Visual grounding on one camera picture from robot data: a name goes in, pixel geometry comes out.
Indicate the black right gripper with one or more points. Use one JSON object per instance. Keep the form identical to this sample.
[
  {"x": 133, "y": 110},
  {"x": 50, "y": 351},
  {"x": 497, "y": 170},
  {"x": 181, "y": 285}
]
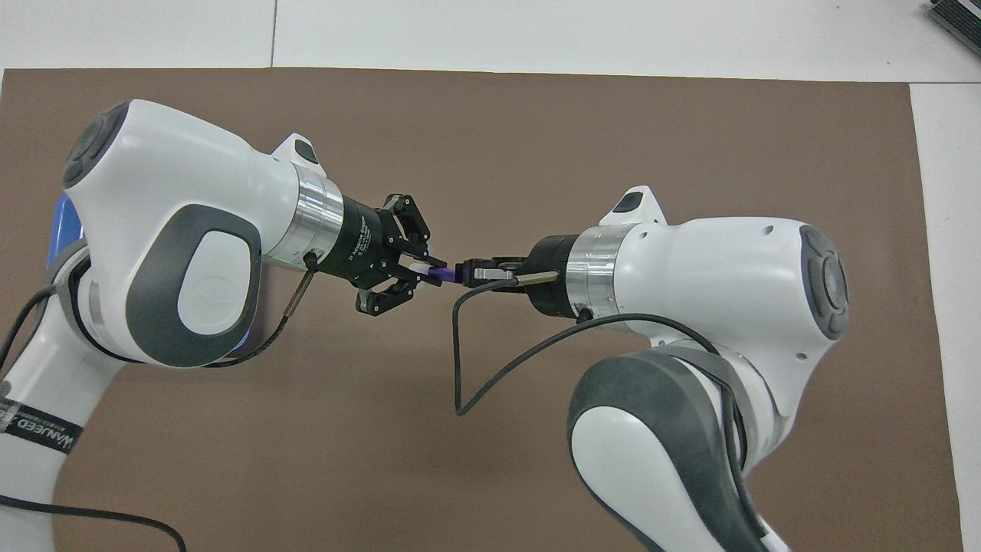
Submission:
[{"x": 548, "y": 276}]

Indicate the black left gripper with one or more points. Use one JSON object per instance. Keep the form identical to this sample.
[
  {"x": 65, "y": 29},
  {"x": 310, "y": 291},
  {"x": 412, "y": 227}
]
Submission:
[{"x": 356, "y": 244}]

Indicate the purple marker pen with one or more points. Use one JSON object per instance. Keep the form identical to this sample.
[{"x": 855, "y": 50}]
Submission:
[{"x": 438, "y": 274}]

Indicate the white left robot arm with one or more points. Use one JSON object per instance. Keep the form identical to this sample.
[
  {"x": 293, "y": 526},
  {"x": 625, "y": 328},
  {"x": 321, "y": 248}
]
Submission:
[{"x": 176, "y": 176}]

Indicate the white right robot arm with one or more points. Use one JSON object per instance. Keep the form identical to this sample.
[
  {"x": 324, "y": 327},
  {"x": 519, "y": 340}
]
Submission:
[{"x": 713, "y": 268}]

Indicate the brown table mat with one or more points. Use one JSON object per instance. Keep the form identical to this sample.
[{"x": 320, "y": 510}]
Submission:
[{"x": 490, "y": 130}]

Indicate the blue plastic tray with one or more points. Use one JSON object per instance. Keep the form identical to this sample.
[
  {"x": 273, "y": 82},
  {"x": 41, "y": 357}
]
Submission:
[{"x": 65, "y": 230}]

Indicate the grey ribbed device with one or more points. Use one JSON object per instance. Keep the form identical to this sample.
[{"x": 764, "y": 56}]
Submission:
[{"x": 958, "y": 19}]

